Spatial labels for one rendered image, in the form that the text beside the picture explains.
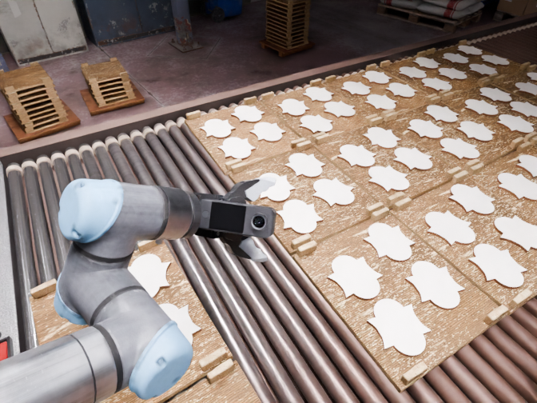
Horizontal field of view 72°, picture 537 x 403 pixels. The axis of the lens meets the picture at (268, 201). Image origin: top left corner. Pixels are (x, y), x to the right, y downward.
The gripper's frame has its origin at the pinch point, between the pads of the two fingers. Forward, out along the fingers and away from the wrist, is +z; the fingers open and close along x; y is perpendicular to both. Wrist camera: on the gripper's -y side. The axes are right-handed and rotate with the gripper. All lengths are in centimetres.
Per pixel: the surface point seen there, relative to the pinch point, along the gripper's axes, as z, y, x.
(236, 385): 3.6, 8.3, 35.3
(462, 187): 80, -13, -15
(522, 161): 105, -26, -27
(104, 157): 12, 94, -13
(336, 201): 49, 16, -6
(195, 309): 5.7, 25.9, 24.6
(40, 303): -18, 56, 28
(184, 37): 216, 345, -193
